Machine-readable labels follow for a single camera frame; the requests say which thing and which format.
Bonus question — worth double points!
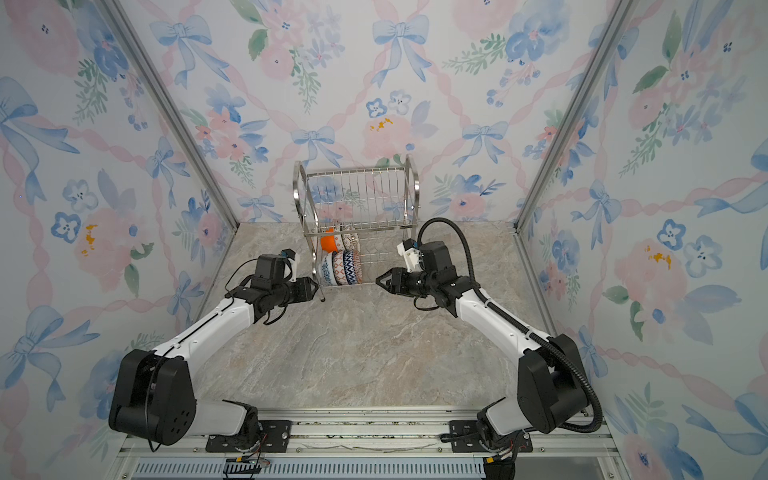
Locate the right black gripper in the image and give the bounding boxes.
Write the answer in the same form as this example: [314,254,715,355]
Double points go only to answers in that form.
[376,269,439,299]

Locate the red patterned ceramic bowl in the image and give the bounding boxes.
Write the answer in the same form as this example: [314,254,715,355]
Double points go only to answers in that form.
[345,250,363,285]

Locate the white mesh strainer basket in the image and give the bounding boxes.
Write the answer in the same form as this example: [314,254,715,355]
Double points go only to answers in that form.
[344,231,360,250]

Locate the blue triangle patterned bowl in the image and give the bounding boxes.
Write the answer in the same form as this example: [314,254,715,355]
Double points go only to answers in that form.
[333,251,349,286]

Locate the blue floral ceramic bowl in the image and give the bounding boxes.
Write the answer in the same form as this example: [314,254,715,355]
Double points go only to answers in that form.
[320,252,338,286]

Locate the orange plastic bowl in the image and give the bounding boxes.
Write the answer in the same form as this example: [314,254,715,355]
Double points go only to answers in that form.
[320,227,339,253]

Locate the green patterned ceramic bowl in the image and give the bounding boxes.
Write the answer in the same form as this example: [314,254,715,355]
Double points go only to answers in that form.
[334,232,347,251]

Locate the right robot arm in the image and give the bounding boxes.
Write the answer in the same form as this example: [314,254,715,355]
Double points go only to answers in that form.
[376,267,603,450]

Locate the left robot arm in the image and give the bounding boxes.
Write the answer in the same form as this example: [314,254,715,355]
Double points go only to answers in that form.
[108,277,319,452]

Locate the steel two-tier dish rack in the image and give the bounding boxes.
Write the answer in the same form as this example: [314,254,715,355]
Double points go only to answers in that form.
[292,154,421,298]

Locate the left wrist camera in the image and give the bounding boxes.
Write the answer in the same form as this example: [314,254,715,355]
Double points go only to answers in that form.
[251,249,297,291]

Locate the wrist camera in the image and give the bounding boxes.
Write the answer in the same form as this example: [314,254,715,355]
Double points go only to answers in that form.
[397,239,454,273]
[251,249,297,291]

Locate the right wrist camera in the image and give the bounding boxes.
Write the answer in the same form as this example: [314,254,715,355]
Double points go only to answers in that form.
[397,239,454,273]

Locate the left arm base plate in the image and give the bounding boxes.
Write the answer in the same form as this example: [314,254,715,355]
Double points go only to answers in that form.
[205,420,293,454]

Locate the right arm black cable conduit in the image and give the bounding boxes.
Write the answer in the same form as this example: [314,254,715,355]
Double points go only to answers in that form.
[416,217,604,434]

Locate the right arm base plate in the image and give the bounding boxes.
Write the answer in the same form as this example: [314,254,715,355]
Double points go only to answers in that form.
[440,420,533,455]

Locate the aluminium mounting rail frame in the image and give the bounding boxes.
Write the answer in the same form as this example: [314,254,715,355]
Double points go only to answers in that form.
[105,407,629,479]

